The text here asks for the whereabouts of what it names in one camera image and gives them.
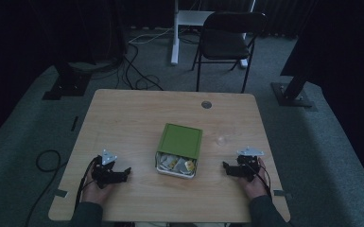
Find person's left hand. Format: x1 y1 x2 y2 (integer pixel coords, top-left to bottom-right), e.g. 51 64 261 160
80 169 115 206

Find round grey stand base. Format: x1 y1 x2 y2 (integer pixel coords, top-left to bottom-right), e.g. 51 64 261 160
67 59 121 73

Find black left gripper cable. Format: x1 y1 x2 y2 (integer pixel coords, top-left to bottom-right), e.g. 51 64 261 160
74 156 99 212

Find white desk frame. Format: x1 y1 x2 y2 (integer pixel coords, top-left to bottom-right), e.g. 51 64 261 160
170 0 257 69

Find black slanted stand with base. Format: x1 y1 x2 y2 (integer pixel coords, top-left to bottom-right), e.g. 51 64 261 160
270 29 317 109

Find white floor cable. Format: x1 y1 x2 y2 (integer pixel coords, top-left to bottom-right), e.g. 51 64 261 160
128 27 175 45

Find person's right hand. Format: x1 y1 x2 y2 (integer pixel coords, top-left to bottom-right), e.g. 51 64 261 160
237 157 269 201

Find black folding chair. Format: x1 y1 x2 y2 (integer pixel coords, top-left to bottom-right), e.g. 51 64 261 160
191 11 269 95

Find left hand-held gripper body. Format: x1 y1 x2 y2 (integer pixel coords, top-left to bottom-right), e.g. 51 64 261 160
91 148 129 190

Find black stand with base plate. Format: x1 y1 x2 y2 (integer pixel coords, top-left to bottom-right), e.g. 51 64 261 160
42 61 93 101

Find yellow label sachet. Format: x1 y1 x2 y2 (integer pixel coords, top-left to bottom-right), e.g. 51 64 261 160
183 160 197 173

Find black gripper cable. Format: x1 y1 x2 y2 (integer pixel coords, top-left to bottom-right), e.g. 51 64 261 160
247 160 273 199
74 156 99 212

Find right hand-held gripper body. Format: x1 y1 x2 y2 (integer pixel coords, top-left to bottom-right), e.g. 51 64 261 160
230 146 266 183

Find black floor cables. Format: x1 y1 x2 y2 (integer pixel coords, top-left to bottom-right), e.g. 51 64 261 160
115 43 165 92

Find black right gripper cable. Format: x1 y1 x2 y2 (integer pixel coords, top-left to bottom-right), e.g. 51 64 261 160
247 160 273 199

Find black looped floor cable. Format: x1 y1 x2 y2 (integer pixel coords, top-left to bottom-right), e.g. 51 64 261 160
24 148 69 227

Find white sachet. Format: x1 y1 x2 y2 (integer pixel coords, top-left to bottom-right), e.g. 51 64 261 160
173 157 188 174

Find white box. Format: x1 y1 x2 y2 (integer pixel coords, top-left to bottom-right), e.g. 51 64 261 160
154 150 199 180

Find grey tape piece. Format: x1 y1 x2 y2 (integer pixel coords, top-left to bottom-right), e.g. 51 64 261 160
272 189 293 200

